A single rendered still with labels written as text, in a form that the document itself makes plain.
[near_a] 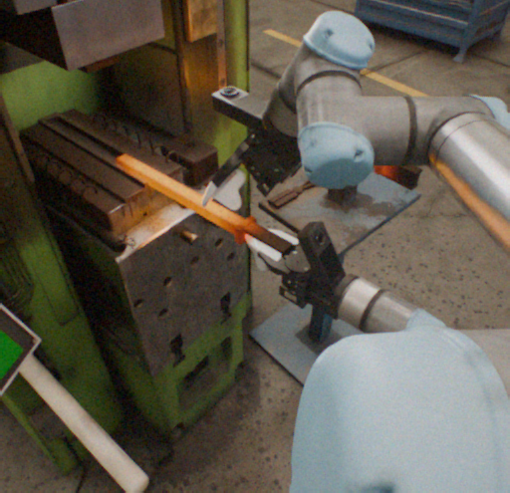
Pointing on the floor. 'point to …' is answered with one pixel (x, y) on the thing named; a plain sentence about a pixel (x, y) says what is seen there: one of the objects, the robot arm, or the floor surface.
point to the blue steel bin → (437, 10)
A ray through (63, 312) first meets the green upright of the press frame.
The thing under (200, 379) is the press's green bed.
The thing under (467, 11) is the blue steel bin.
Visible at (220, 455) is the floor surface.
